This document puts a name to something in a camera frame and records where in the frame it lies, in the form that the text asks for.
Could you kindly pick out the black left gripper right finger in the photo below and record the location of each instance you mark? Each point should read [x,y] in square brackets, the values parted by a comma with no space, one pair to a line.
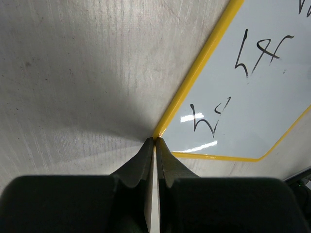
[179,193]

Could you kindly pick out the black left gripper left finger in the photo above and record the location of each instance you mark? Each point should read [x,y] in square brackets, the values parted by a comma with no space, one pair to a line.
[132,203]

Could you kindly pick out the yellow framed small whiteboard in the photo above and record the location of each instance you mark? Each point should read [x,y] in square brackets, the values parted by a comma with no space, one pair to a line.
[248,87]

